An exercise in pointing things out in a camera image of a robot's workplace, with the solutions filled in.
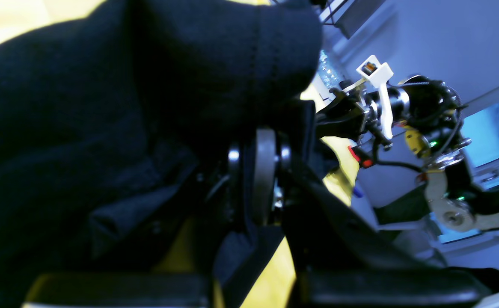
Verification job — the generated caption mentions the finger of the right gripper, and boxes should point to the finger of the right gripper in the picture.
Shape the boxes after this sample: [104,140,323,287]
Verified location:
[316,88,365,139]
[377,82,394,148]

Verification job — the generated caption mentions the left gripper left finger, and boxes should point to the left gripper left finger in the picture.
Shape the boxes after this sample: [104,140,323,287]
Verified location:
[23,140,256,308]

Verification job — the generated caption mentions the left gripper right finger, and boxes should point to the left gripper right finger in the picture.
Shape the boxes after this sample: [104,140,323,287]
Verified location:
[267,128,490,306]

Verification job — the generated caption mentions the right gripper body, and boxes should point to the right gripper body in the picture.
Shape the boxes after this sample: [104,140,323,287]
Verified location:
[363,86,410,129]

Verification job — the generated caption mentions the dark navy T-shirt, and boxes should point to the dark navy T-shirt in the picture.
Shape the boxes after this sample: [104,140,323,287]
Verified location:
[0,0,322,308]

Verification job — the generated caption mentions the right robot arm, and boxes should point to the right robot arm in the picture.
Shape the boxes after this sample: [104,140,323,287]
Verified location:
[316,75,499,232]

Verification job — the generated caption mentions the right red-tipped table clamp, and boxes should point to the right red-tipped table clamp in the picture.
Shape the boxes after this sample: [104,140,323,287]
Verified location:
[348,146,375,169]

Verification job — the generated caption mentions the yellow table cloth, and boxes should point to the yellow table cloth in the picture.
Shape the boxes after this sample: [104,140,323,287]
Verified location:
[3,0,358,308]

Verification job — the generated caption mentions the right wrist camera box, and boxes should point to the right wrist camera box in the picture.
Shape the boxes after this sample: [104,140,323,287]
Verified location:
[356,55,394,89]

